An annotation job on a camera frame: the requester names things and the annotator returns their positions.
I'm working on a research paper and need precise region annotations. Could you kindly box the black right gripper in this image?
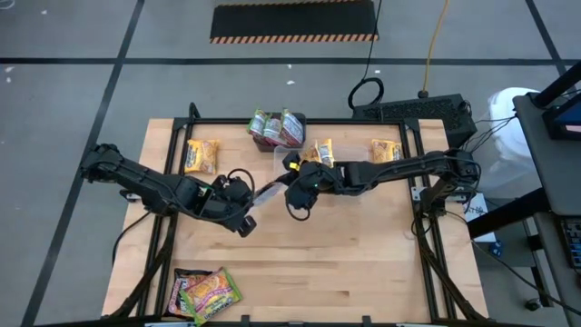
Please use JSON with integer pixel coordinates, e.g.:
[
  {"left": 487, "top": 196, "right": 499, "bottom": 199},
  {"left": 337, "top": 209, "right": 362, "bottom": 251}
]
[{"left": 271, "top": 161, "right": 340, "bottom": 211}]

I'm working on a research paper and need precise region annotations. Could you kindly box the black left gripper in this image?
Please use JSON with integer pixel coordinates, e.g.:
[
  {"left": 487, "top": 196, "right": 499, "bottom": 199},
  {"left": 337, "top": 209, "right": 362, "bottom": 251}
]
[{"left": 208, "top": 173, "right": 262, "bottom": 220}]

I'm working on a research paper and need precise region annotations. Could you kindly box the black fire noodle ramen pack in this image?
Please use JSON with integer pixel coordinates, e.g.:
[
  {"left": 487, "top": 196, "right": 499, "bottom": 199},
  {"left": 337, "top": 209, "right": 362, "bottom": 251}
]
[
  {"left": 251, "top": 180, "right": 289, "bottom": 209},
  {"left": 165, "top": 267, "right": 214, "bottom": 318}
]

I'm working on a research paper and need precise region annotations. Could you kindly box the yellow creamy chicken ramen pack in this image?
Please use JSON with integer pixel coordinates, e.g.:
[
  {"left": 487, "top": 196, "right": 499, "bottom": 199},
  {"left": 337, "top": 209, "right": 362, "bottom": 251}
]
[
  {"left": 300, "top": 144, "right": 321, "bottom": 164},
  {"left": 316, "top": 138, "right": 336, "bottom": 169},
  {"left": 370, "top": 138, "right": 404, "bottom": 164},
  {"left": 183, "top": 138, "right": 222, "bottom": 176}
]

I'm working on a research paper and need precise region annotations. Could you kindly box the dark gray plastic bin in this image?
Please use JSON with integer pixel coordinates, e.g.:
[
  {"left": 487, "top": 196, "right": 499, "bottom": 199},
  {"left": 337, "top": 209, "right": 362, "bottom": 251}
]
[{"left": 251, "top": 111, "right": 308, "bottom": 154}]

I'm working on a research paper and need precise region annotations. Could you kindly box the black control box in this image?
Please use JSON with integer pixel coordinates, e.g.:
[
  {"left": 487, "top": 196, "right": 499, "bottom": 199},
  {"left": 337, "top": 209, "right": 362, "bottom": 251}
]
[{"left": 351, "top": 93, "right": 478, "bottom": 149}]

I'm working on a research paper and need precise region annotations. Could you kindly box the black hazard-striped floor mat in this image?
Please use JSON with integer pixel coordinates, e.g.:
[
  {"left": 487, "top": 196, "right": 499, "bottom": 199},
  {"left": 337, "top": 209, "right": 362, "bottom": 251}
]
[{"left": 209, "top": 0, "right": 379, "bottom": 45}]

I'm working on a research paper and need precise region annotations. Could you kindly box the white paper sheet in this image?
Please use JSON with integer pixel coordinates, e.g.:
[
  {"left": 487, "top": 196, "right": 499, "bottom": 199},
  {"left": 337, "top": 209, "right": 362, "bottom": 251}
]
[{"left": 462, "top": 193, "right": 498, "bottom": 244}]

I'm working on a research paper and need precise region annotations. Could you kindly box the white bag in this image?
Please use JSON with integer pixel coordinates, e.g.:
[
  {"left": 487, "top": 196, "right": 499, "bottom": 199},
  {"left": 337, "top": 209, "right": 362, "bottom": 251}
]
[{"left": 476, "top": 86, "right": 541, "bottom": 201}]

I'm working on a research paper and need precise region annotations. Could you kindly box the gray desk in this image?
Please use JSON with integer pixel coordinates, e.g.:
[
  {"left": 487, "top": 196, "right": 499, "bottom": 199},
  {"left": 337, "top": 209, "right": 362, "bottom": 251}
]
[{"left": 512, "top": 90, "right": 581, "bottom": 217}]

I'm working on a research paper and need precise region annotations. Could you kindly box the black monitor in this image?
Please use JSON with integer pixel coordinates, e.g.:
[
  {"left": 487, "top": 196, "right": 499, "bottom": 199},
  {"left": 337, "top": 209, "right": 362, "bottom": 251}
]
[{"left": 542, "top": 90, "right": 581, "bottom": 142}]

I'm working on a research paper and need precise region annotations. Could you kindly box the black keyboard device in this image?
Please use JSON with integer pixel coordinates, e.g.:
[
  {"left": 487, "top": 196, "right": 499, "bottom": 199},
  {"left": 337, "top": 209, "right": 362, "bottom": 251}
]
[{"left": 560, "top": 217, "right": 581, "bottom": 269}]

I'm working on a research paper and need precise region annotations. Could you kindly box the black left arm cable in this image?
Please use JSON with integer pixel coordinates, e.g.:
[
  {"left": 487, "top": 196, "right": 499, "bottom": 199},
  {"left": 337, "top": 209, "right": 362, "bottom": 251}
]
[{"left": 225, "top": 167, "right": 258, "bottom": 223}]

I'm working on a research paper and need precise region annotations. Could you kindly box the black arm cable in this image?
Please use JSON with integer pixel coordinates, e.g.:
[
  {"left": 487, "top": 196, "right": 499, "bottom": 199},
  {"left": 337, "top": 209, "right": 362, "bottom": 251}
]
[
  {"left": 225, "top": 167, "right": 258, "bottom": 223},
  {"left": 284, "top": 199, "right": 315, "bottom": 223}
]

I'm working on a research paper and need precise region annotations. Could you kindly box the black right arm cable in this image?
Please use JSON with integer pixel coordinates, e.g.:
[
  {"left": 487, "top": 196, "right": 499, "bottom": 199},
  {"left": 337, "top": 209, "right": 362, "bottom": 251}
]
[{"left": 284, "top": 199, "right": 315, "bottom": 223}]

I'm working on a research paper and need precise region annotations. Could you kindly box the black metal table frame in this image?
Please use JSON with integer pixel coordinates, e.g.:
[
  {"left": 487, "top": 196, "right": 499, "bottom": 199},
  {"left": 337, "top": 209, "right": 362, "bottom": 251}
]
[{"left": 102, "top": 102, "right": 489, "bottom": 327}]

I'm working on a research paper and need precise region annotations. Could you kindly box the black hanging cable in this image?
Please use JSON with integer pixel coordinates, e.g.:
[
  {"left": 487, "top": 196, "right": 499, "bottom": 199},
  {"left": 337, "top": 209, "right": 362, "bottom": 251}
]
[{"left": 347, "top": 0, "right": 385, "bottom": 110}]

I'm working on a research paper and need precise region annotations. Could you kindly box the yellow hanging cable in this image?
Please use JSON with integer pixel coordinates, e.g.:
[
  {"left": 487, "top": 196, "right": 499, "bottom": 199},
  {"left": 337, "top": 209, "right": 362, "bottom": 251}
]
[{"left": 421, "top": 0, "right": 450, "bottom": 96}]

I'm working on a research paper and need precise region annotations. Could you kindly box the black floor cable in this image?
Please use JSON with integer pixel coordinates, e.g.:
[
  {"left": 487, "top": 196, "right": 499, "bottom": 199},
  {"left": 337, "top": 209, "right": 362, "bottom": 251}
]
[{"left": 401, "top": 208, "right": 581, "bottom": 306}]

